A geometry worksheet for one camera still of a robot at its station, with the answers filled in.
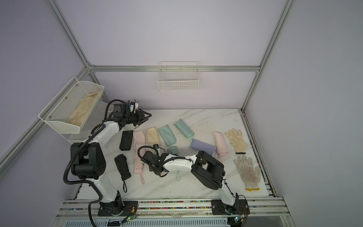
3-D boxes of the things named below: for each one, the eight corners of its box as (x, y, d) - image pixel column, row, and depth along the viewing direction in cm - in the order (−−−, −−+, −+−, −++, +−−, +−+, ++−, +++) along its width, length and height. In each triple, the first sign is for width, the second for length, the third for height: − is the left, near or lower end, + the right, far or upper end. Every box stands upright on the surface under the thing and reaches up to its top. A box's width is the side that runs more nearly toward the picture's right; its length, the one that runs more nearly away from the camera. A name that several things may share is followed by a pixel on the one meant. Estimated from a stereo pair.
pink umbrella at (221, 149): (216, 162, 92) (217, 160, 90) (212, 134, 107) (213, 131, 104) (228, 162, 92) (230, 160, 90) (222, 134, 107) (223, 131, 104)
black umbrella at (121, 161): (125, 192, 81) (123, 190, 78) (116, 159, 94) (114, 157, 91) (136, 186, 83) (134, 184, 80) (125, 155, 96) (123, 152, 93)
